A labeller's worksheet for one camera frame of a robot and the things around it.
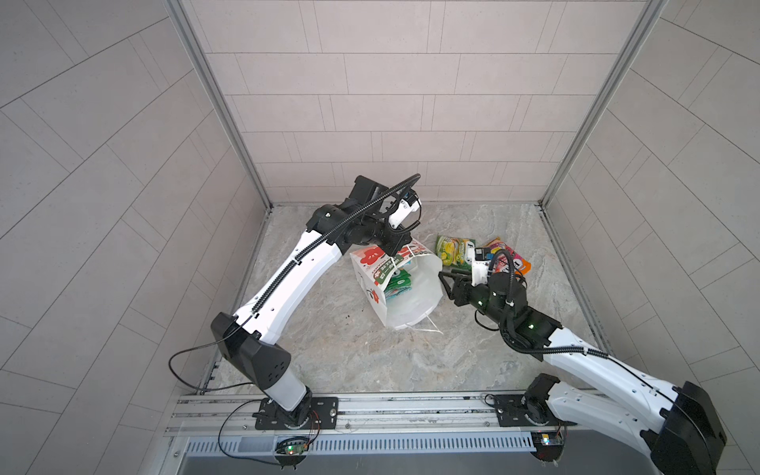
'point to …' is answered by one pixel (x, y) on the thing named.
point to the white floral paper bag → (372, 268)
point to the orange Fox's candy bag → (503, 262)
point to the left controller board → (295, 446)
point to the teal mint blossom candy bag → (399, 283)
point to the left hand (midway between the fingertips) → (416, 235)
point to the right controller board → (548, 444)
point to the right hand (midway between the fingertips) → (441, 277)
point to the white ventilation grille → (267, 445)
